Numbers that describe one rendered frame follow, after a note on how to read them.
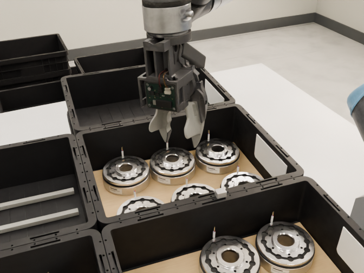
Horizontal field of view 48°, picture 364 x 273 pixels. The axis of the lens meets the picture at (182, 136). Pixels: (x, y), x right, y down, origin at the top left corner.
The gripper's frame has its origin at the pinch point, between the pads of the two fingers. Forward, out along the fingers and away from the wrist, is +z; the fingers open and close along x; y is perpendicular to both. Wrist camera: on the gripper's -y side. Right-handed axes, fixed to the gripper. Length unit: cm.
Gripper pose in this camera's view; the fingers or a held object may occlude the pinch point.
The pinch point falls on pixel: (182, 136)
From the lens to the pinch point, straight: 76.3
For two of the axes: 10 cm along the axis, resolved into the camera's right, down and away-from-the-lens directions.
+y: -4.3, 4.5, -7.8
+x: 9.0, 1.6, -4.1
